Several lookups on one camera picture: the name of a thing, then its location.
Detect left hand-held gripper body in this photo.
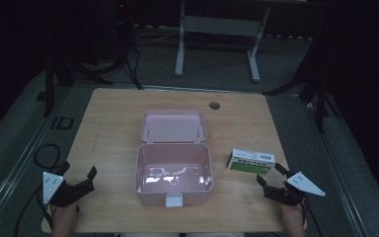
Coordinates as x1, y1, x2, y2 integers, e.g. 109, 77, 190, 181
41, 171, 96, 208

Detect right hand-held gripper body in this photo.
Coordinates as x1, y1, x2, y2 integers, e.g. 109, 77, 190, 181
263, 171, 327, 207

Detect white and green medicine box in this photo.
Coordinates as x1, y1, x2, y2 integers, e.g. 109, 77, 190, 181
225, 148, 276, 176

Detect person's left hand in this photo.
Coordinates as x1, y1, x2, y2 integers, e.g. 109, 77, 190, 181
50, 200, 81, 226

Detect person's right hand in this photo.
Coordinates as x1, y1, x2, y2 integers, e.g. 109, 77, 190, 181
279, 202, 308, 229

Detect black tripod stand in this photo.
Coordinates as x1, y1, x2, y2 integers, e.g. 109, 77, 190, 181
262, 45, 340, 134
42, 48, 114, 119

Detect pink plastic storage box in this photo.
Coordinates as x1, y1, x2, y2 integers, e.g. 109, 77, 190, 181
133, 109, 214, 208

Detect black device with red light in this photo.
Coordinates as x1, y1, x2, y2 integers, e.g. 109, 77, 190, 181
111, 0, 133, 67

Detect black cable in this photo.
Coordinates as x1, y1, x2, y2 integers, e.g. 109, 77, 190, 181
14, 143, 62, 237
299, 197, 324, 237
123, 43, 145, 91

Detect white cable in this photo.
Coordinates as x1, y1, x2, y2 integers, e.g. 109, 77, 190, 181
133, 29, 182, 46

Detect white metal desk frame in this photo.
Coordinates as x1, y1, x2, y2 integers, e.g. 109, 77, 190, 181
173, 0, 272, 84

